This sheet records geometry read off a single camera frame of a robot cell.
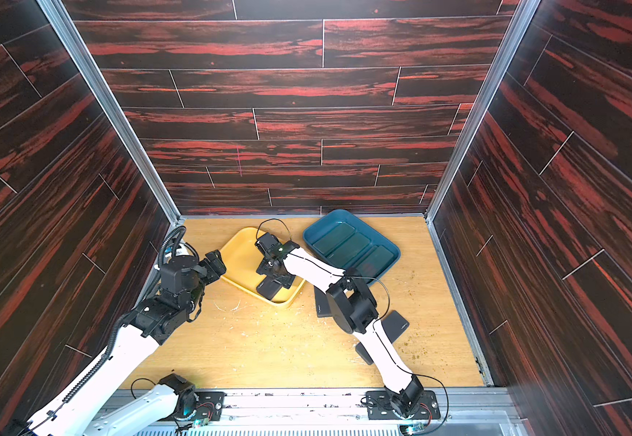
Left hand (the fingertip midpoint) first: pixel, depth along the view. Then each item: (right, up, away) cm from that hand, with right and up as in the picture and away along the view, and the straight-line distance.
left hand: (213, 257), depth 75 cm
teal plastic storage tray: (+31, +10, +38) cm, 50 cm away
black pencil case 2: (+32, -17, +15) cm, 39 cm away
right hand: (+14, -7, +23) cm, 28 cm away
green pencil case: (+51, -3, +23) cm, 56 cm away
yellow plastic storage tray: (-1, -2, +30) cm, 30 cm away
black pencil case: (+12, -12, +21) cm, 27 cm away
